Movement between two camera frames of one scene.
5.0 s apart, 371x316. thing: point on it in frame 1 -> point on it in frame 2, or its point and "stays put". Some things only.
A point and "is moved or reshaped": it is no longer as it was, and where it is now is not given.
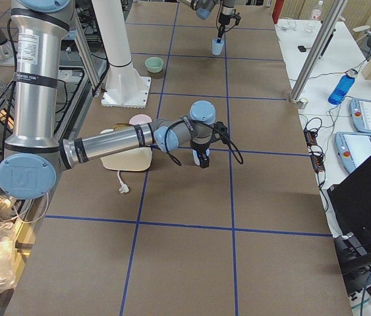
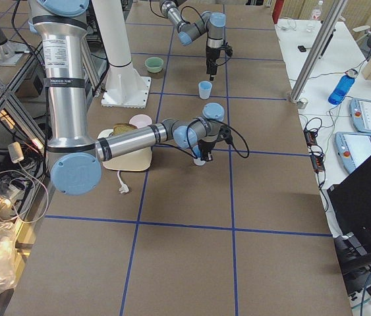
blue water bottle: x=342 y=87 stays put
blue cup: x=217 y=47 is moved or reshaped
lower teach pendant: x=354 y=148 stays put
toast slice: x=120 y=126 stays put
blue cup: x=196 y=157 stays put
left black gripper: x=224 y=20 -> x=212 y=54
